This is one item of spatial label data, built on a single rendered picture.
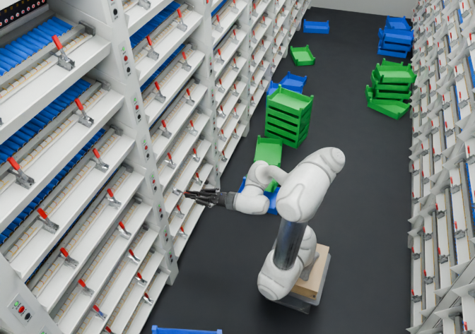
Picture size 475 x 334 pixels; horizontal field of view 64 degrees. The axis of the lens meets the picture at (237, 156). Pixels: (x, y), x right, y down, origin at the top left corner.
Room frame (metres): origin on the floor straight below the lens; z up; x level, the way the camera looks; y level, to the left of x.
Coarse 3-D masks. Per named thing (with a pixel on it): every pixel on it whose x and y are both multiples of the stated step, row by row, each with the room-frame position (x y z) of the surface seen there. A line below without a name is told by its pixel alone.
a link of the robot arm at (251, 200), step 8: (248, 184) 1.28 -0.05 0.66; (248, 192) 1.23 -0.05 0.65; (256, 192) 1.23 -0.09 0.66; (240, 200) 1.20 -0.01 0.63; (248, 200) 1.19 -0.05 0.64; (256, 200) 1.18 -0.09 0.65; (264, 200) 1.19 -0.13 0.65; (240, 208) 1.17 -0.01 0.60; (248, 208) 1.16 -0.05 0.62; (256, 208) 1.15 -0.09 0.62; (264, 208) 1.15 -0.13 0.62
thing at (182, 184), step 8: (200, 136) 1.76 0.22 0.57; (208, 136) 1.76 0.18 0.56; (208, 144) 1.73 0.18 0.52; (192, 152) 1.64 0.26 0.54; (200, 152) 1.66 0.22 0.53; (192, 160) 1.58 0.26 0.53; (200, 160) 1.60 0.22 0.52; (192, 168) 1.53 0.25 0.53; (184, 176) 1.46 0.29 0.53; (192, 176) 1.51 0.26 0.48; (176, 184) 1.39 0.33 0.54; (184, 184) 1.40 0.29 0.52; (168, 200) 1.29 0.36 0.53; (176, 200) 1.30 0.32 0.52; (168, 208) 1.24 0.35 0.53; (168, 216) 1.20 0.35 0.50
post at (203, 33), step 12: (204, 24) 1.76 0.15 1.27; (192, 36) 1.78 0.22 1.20; (204, 36) 1.76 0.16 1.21; (204, 60) 1.76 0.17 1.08; (204, 72) 1.76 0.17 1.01; (204, 96) 1.76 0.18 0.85; (204, 132) 1.77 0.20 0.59; (216, 132) 1.83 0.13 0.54; (216, 144) 1.82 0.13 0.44; (216, 156) 1.81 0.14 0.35; (216, 180) 1.79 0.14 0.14
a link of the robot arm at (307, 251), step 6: (306, 228) 1.09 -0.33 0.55; (306, 234) 1.05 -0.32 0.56; (312, 234) 1.06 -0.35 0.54; (306, 240) 1.02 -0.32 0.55; (312, 240) 1.04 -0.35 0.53; (300, 246) 1.00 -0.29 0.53; (306, 246) 1.01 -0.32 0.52; (312, 246) 1.02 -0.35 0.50; (300, 252) 0.99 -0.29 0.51; (306, 252) 0.99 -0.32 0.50; (312, 252) 1.02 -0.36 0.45; (306, 258) 0.97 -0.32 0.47; (312, 258) 1.03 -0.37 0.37; (306, 264) 0.97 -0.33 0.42
